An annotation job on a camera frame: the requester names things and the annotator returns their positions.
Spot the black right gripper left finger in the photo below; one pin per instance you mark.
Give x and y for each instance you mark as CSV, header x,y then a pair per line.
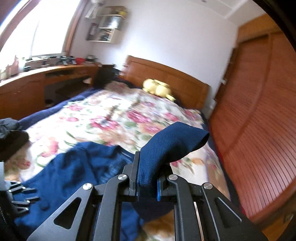
x,y
92,212

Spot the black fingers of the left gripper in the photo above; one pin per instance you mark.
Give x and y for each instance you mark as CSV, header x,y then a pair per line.
x,y
20,197

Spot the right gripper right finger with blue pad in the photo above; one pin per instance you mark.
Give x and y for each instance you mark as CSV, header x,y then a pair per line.
x,y
202,212

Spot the navy blue suit jacket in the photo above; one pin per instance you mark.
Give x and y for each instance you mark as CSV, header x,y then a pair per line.
x,y
95,163

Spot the black folded clothes pile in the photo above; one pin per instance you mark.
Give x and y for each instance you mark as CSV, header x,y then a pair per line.
x,y
12,138

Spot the navy blue bed sheet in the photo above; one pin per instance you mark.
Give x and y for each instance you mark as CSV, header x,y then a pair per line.
x,y
32,119

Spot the wooden desk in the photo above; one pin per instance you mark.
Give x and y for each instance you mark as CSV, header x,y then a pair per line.
x,y
23,94

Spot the wooden slatted wardrobe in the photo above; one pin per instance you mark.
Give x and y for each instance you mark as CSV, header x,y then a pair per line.
x,y
253,125

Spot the floral bed blanket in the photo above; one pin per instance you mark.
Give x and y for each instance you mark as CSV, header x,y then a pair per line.
x,y
118,115

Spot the wooden bed headboard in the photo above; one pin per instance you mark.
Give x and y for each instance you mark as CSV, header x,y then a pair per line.
x,y
191,92

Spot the yellow plush toy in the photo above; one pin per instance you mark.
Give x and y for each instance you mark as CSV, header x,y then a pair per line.
x,y
158,88

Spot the dark wooden chair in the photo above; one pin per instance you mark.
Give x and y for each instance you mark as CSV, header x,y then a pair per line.
x,y
104,75

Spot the window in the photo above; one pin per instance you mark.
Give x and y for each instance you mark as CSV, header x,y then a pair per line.
x,y
41,32

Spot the white wall shelf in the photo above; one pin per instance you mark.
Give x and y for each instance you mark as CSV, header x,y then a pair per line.
x,y
108,24

